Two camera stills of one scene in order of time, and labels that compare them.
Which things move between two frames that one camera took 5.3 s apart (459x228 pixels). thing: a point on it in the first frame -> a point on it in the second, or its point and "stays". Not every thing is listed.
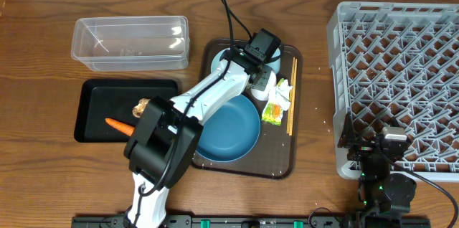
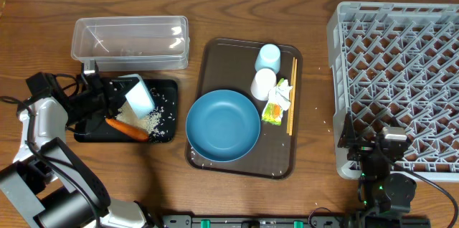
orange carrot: (124, 128) stays
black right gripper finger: (348, 138) stays
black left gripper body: (264, 79) -> (91, 105)
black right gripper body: (371, 168) stays
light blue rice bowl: (216, 63) -> (139, 97)
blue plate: (231, 132) stays
